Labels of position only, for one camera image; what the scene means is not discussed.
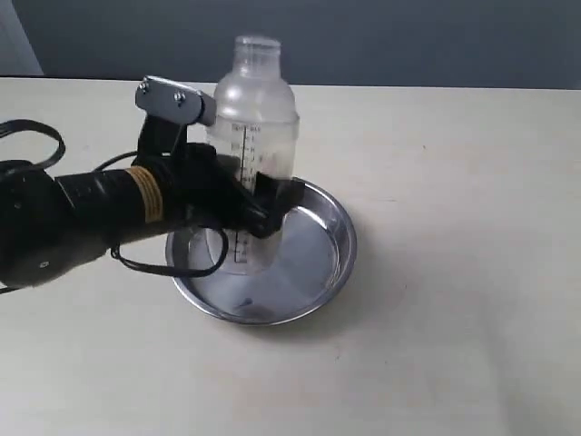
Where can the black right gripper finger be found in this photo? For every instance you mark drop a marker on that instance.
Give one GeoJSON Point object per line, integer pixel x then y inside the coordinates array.
{"type": "Point", "coordinates": [276, 197]}

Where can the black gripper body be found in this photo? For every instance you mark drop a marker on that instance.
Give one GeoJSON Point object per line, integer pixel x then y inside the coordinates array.
{"type": "Point", "coordinates": [198, 185]}

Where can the clear plastic shaker bottle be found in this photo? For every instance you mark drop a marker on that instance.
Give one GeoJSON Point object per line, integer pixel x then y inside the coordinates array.
{"type": "Point", "coordinates": [257, 120]}

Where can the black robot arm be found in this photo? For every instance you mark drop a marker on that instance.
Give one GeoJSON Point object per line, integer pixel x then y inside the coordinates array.
{"type": "Point", "coordinates": [51, 225]}

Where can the round stainless steel plate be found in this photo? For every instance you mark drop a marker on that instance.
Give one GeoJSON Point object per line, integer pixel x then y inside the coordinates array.
{"type": "Point", "coordinates": [315, 259]}

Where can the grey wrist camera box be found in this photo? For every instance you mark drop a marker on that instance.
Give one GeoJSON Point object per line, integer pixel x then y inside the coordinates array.
{"type": "Point", "coordinates": [175, 102]}

